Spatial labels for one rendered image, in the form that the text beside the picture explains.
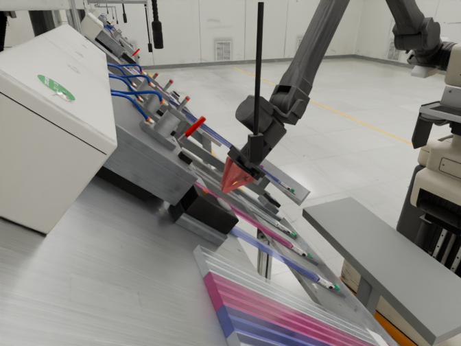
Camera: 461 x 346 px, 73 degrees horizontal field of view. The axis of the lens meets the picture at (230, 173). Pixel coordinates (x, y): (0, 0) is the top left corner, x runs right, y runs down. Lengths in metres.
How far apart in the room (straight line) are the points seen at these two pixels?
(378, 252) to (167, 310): 0.97
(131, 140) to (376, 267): 0.91
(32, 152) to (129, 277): 0.11
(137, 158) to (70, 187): 0.15
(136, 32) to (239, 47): 2.60
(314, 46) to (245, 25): 8.05
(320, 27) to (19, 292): 0.73
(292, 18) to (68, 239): 9.26
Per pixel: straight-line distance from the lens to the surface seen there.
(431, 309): 1.05
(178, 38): 8.29
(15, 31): 1.49
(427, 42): 1.15
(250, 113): 0.65
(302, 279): 0.65
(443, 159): 1.27
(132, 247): 0.29
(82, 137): 0.21
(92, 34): 1.65
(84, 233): 0.27
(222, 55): 8.63
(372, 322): 0.78
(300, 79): 0.73
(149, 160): 0.36
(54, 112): 0.21
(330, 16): 0.81
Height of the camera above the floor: 1.31
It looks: 28 degrees down
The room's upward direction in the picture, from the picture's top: straight up
